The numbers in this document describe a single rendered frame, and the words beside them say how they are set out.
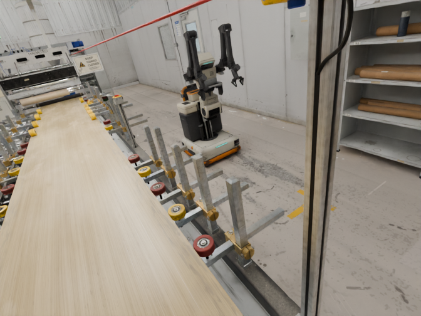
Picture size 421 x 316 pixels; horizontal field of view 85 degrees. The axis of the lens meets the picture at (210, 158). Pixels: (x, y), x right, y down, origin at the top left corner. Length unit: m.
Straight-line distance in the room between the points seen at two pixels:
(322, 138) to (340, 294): 1.54
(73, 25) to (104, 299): 11.27
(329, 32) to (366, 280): 1.77
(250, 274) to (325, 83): 0.84
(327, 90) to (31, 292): 1.10
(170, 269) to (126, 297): 0.16
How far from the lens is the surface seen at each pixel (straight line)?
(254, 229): 1.06
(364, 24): 3.19
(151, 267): 0.93
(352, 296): 1.91
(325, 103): 0.41
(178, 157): 1.22
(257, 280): 1.06
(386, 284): 2.02
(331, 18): 0.39
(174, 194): 1.35
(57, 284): 1.09
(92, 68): 5.35
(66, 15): 11.83
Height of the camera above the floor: 1.59
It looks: 28 degrees down
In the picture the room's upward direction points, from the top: 11 degrees counter-clockwise
